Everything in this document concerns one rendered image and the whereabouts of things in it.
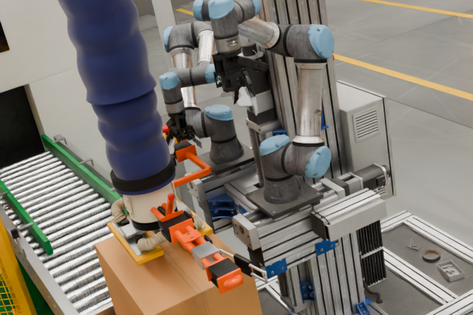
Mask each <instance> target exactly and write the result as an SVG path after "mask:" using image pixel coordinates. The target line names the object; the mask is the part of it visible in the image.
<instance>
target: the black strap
mask: <svg viewBox="0 0 473 315"><path fill-rule="evenodd" d="M175 166H177V163H176V160H175V157H174V156H172V155H171V154H170V162H169V165H168V166H167V167H166V168H165V169H163V170H162V171H161V172H159V173H157V174H155V175H153V176H150V177H147V178H145V179H140V180H134V181H125V180H122V179H119V178H117V176H116V175H115V173H114V171H113V170H111V173H110V176H111V181H112V183H113V186H114V187H115V188H116V189H118V190H120V191H129V192H132V191H142V190H146V189H149V188H153V187H155V186H158V185H160V184H162V183H164V182H166V181H167V180H168V179H169V178H171V176H172V175H173V174H174V173H175Z"/></svg>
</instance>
